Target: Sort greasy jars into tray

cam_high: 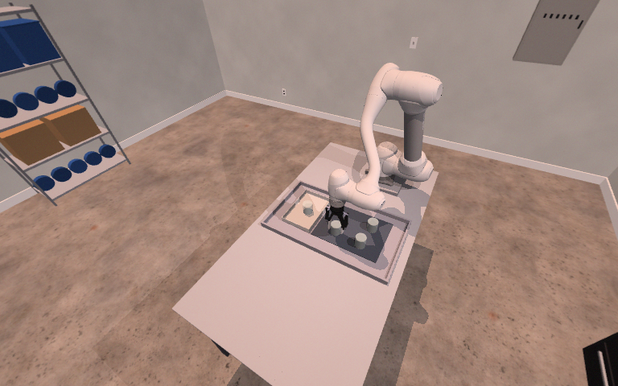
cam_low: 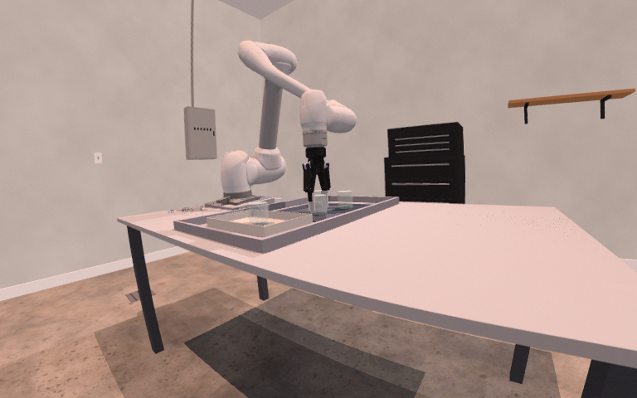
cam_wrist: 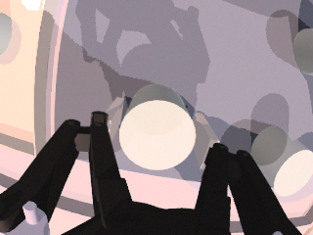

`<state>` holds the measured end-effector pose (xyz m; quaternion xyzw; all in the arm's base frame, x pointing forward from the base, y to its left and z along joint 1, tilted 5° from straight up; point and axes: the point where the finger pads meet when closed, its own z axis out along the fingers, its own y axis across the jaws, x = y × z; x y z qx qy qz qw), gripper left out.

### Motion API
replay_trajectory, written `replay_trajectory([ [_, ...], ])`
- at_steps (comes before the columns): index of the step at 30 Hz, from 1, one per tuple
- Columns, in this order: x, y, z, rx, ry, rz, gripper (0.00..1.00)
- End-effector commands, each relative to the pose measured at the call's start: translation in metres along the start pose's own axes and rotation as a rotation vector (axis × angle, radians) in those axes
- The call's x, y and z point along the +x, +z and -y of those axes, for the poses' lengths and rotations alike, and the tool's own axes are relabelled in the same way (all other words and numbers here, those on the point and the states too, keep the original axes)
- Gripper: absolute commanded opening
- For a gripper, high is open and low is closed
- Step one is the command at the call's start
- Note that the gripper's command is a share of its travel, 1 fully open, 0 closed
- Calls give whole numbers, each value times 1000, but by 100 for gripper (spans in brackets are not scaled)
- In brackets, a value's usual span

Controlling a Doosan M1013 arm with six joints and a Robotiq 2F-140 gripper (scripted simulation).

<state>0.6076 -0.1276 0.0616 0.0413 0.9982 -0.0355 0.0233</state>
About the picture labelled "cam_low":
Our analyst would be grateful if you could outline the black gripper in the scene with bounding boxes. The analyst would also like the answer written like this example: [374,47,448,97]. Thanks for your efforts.
[302,147,331,211]

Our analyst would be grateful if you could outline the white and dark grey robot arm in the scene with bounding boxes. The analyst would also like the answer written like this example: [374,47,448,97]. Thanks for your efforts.
[216,41,357,206]

